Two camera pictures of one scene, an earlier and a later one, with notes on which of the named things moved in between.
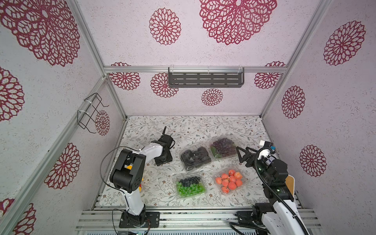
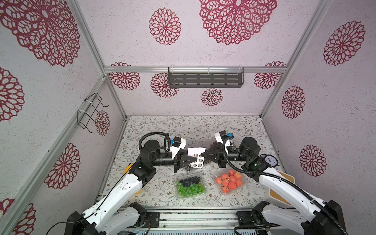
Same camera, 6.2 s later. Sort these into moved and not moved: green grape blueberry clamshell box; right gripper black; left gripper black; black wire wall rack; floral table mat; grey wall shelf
Moved: left gripper black; right gripper black
Not moved: black wire wall rack; green grape blueberry clamshell box; floral table mat; grey wall shelf
